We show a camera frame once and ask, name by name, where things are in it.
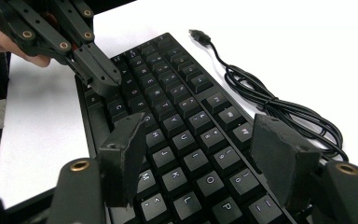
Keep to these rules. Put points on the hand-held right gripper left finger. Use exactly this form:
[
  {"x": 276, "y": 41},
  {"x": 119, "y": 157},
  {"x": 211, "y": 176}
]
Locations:
[{"x": 121, "y": 161}]

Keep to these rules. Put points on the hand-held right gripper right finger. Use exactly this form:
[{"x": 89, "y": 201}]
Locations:
[{"x": 282, "y": 158}]

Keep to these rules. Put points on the black computer keyboard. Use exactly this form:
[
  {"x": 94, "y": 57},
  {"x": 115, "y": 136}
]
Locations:
[{"x": 186, "y": 107}]

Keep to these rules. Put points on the white table board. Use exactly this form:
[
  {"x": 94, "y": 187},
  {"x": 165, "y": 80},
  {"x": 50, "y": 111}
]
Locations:
[{"x": 292, "y": 46}]

